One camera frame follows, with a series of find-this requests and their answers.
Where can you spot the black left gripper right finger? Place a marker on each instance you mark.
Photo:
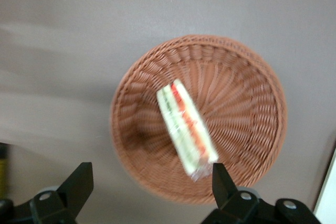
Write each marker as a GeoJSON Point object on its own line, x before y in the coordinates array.
{"type": "Point", "coordinates": [225, 192]}

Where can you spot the round brown wicker basket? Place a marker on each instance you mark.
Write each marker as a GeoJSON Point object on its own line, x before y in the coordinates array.
{"type": "Point", "coordinates": [236, 119]}

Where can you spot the black glass food warmer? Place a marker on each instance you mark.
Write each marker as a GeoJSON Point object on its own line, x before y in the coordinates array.
{"type": "Point", "coordinates": [3, 171]}

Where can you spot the plastic-wrapped triangle sandwich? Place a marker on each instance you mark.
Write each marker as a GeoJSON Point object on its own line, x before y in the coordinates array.
{"type": "Point", "coordinates": [183, 127]}

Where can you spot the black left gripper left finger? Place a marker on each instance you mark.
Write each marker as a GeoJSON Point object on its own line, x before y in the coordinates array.
{"type": "Point", "coordinates": [71, 195]}

